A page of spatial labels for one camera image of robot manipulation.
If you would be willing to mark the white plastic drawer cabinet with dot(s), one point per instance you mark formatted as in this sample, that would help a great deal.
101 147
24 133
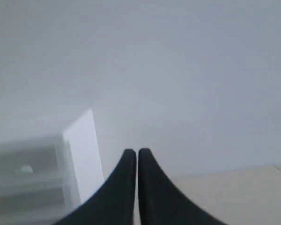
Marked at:
82 172

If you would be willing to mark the clear bottom drawer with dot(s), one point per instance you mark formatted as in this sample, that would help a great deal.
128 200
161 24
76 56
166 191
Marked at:
37 217

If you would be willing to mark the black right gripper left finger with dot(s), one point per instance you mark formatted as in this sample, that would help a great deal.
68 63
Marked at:
113 202

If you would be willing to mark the clear drawer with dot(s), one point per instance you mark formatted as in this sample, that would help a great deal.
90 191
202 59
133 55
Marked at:
37 217
37 195
30 161

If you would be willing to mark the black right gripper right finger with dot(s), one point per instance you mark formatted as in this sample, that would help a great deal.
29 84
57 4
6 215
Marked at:
161 202

